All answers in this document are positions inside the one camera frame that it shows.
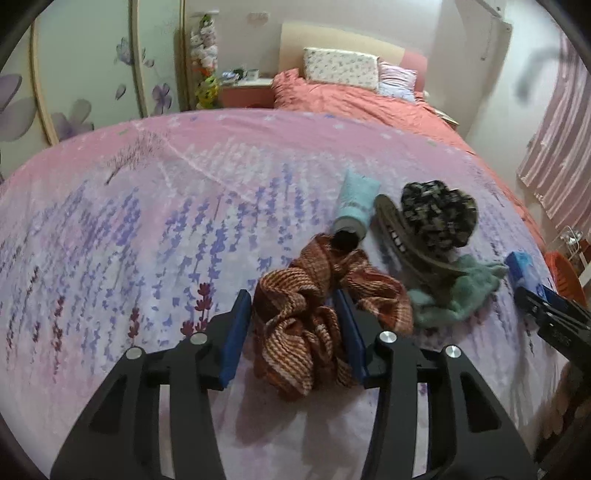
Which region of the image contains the sliding floral wardrobe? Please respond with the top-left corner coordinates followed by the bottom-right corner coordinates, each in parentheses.
top-left (1, 1), bottom-right (188, 178)

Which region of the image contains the striped pink pillow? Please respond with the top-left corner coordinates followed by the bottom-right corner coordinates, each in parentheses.
top-left (378, 60), bottom-right (418, 103)

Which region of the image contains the teal green sock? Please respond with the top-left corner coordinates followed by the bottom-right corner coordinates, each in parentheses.
top-left (408, 254), bottom-right (508, 329)

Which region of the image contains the floral pink purple tablecloth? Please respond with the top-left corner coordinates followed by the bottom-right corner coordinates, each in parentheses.
top-left (1, 109), bottom-right (565, 479)

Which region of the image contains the wall power outlet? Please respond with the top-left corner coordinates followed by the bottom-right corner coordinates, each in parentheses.
top-left (249, 12), bottom-right (270, 23)

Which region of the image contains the brown hair claw clip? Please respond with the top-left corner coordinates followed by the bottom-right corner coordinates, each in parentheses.
top-left (374, 194), bottom-right (467, 291)

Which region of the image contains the orange striped scrunchie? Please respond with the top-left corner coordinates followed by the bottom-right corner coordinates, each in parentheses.
top-left (252, 234), bottom-right (414, 401)

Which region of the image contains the black floral scrunchie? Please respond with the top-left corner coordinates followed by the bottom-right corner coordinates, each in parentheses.
top-left (401, 180), bottom-right (479, 253)

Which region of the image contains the light blue cream tube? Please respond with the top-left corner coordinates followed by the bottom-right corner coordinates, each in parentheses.
top-left (331, 169), bottom-right (381, 253)

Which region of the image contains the white wall air conditioner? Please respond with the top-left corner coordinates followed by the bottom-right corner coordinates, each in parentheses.
top-left (455, 0), bottom-right (512, 30)

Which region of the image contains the coral red bed duvet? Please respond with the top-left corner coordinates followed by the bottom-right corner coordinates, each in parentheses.
top-left (271, 69), bottom-right (546, 252)

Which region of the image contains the pink left nightstand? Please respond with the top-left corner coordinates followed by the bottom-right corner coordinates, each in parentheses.
top-left (219, 78), bottom-right (274, 109)

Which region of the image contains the hanging plush toy organizer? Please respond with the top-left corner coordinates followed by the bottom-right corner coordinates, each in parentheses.
top-left (189, 13), bottom-right (219, 109)

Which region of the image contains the white wire rack shelf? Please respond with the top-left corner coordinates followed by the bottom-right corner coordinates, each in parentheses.
top-left (558, 226), bottom-right (590, 268)

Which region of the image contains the orange plastic laundry basket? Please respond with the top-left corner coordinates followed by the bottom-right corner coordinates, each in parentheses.
top-left (544, 251), bottom-right (588, 308)

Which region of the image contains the blue small packet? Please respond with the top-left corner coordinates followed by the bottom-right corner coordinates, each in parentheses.
top-left (504, 251), bottom-right (543, 293)

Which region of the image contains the right nightstand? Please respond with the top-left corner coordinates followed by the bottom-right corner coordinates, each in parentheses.
top-left (435, 109), bottom-right (459, 130)

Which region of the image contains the white mug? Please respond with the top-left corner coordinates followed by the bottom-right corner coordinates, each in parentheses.
top-left (245, 69), bottom-right (259, 81)

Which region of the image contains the floral white pillow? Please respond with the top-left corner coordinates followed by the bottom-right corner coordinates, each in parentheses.
top-left (304, 47), bottom-right (379, 91)

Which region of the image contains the beige pink headboard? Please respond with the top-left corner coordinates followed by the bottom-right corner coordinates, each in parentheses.
top-left (277, 22), bottom-right (428, 92)

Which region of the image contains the pink satin curtain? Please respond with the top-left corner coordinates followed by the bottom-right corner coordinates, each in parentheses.
top-left (517, 37), bottom-right (590, 231)

